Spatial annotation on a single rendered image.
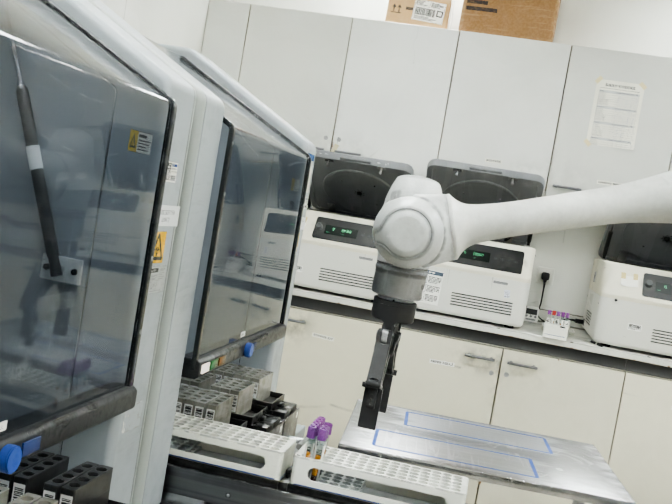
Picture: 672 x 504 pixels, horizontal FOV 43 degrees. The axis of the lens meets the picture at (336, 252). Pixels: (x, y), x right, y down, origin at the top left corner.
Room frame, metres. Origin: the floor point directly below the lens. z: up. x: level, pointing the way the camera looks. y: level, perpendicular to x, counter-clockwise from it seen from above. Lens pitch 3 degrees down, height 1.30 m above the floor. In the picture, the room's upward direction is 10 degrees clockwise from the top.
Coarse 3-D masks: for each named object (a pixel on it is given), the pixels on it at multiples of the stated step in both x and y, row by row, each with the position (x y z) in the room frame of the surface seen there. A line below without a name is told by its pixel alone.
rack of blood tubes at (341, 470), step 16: (304, 448) 1.50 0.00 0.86; (336, 448) 1.53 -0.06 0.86; (304, 464) 1.44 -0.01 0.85; (320, 464) 1.44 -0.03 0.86; (336, 464) 1.43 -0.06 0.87; (352, 464) 1.45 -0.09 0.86; (368, 464) 1.47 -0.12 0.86; (384, 464) 1.49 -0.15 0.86; (400, 464) 1.50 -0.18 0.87; (304, 480) 1.44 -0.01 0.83; (320, 480) 1.45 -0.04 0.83; (336, 480) 1.47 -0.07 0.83; (352, 480) 1.48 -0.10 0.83; (368, 480) 1.52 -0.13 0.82; (384, 480) 1.42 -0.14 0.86; (400, 480) 1.41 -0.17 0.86; (416, 480) 1.42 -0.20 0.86; (432, 480) 1.44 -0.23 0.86; (448, 480) 1.45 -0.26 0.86; (464, 480) 1.47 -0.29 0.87; (352, 496) 1.42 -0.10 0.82; (368, 496) 1.42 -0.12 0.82; (384, 496) 1.49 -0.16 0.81; (400, 496) 1.50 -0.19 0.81; (416, 496) 1.50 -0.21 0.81; (432, 496) 1.50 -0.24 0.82; (448, 496) 1.40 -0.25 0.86; (464, 496) 1.39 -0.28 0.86
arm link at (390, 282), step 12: (384, 264) 1.44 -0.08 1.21; (384, 276) 1.44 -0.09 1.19; (396, 276) 1.43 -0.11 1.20; (408, 276) 1.43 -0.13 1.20; (420, 276) 1.44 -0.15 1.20; (372, 288) 1.46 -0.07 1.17; (384, 288) 1.43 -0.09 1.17; (396, 288) 1.43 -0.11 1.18; (408, 288) 1.43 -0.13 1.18; (420, 288) 1.44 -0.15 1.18; (396, 300) 1.44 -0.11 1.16; (408, 300) 1.45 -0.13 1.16
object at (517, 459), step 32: (352, 416) 1.98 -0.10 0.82; (384, 416) 2.03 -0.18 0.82; (416, 416) 2.09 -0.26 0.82; (352, 448) 1.73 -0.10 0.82; (384, 448) 1.75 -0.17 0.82; (416, 448) 1.79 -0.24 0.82; (448, 448) 1.84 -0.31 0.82; (480, 448) 1.88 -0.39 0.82; (512, 448) 1.93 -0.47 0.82; (544, 448) 1.99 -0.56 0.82; (576, 448) 2.04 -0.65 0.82; (480, 480) 1.70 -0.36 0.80; (512, 480) 1.69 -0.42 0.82; (544, 480) 1.72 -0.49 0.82; (576, 480) 1.76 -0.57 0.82; (608, 480) 1.80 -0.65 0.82
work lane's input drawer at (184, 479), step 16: (176, 464) 1.48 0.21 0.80; (192, 464) 1.47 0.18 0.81; (208, 464) 1.47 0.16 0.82; (176, 480) 1.46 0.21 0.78; (192, 480) 1.46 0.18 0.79; (208, 480) 1.45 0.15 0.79; (224, 480) 1.45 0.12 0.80; (240, 480) 1.45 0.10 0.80; (256, 480) 1.45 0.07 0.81; (272, 480) 1.44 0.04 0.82; (288, 480) 1.46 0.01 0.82; (192, 496) 1.46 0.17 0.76; (208, 496) 1.45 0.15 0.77; (224, 496) 1.45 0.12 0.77; (240, 496) 1.44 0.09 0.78; (256, 496) 1.44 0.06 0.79; (272, 496) 1.43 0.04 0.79; (288, 496) 1.43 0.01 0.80; (304, 496) 1.42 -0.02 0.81; (320, 496) 1.43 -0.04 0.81; (336, 496) 1.42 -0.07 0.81
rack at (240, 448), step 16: (176, 416) 1.57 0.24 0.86; (192, 416) 1.58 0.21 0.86; (176, 432) 1.49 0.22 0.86; (192, 432) 1.48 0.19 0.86; (208, 432) 1.50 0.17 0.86; (224, 432) 1.51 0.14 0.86; (240, 432) 1.54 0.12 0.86; (256, 432) 1.56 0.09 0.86; (176, 448) 1.49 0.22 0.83; (192, 448) 1.56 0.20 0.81; (208, 448) 1.57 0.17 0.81; (224, 448) 1.57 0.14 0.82; (240, 448) 1.46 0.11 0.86; (256, 448) 1.46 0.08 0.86; (272, 448) 1.47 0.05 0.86; (288, 448) 1.48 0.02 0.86; (224, 464) 1.47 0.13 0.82; (240, 464) 1.46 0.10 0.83; (256, 464) 1.54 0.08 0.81; (272, 464) 1.45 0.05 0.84; (288, 464) 1.51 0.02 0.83
